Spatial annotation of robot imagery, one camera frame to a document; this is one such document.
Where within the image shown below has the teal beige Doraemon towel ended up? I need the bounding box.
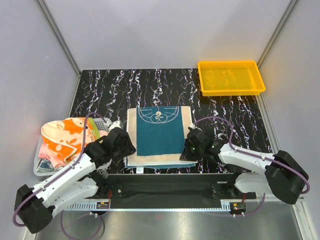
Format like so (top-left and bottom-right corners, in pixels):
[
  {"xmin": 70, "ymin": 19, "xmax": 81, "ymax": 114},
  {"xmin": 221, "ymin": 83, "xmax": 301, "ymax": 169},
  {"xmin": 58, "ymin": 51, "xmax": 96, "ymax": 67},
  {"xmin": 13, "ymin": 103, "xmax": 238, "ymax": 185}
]
[{"xmin": 125, "ymin": 106, "xmax": 197, "ymax": 169}]

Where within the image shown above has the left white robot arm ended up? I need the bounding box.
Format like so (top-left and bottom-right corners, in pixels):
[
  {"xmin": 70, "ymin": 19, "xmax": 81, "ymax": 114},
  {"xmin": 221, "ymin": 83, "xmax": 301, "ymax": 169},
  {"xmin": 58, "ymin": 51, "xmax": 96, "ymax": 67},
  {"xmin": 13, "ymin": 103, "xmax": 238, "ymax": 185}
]
[{"xmin": 12, "ymin": 127, "xmax": 136, "ymax": 234}]

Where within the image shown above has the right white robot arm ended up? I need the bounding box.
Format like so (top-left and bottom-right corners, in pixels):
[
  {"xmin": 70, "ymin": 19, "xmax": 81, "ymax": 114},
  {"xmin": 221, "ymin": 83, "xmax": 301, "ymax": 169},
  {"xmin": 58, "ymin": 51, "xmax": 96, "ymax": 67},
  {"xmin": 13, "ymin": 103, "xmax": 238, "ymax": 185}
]
[{"xmin": 180, "ymin": 126, "xmax": 309, "ymax": 205}]

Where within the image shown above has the grey plastic laundry basket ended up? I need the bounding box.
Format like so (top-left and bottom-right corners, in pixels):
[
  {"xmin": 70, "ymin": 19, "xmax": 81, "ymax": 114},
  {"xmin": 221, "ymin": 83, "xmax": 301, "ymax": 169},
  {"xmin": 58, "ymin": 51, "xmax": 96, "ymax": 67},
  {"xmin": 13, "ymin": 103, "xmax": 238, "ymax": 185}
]
[{"xmin": 33, "ymin": 118, "xmax": 112, "ymax": 177}]

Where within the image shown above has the orange white patterned towel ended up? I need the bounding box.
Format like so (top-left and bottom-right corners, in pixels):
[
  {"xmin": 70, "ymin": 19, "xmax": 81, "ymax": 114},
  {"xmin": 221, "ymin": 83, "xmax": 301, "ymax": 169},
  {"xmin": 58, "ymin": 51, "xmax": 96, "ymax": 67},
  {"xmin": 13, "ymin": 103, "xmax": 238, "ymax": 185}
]
[{"xmin": 38, "ymin": 117, "xmax": 108, "ymax": 169}]

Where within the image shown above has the yellow plastic tray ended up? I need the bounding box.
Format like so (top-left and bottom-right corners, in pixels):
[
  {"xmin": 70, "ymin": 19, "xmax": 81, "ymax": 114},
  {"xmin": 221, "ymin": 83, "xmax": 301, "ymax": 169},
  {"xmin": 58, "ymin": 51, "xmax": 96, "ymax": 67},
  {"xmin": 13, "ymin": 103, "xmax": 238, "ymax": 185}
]
[{"xmin": 197, "ymin": 60, "xmax": 266, "ymax": 97}]

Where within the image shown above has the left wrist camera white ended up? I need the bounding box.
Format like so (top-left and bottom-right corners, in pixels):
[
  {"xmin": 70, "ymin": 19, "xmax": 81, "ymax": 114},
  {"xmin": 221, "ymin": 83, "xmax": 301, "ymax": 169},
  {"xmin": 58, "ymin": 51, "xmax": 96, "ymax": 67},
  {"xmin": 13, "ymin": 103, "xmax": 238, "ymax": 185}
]
[{"xmin": 108, "ymin": 120, "xmax": 123, "ymax": 132}]

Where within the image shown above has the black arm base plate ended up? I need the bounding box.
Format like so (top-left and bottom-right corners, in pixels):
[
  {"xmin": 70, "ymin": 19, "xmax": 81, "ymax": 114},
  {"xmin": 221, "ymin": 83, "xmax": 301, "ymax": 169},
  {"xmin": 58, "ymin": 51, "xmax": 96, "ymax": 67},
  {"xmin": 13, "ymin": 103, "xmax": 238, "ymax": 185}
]
[{"xmin": 86, "ymin": 173, "xmax": 256, "ymax": 200}]

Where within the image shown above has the aluminium frame rail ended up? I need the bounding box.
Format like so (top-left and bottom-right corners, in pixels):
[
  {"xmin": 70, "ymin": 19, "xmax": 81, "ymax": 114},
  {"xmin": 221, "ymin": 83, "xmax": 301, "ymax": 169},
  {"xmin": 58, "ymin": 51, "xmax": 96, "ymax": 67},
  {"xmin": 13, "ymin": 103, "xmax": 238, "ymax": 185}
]
[{"xmin": 64, "ymin": 194, "xmax": 258, "ymax": 213}]

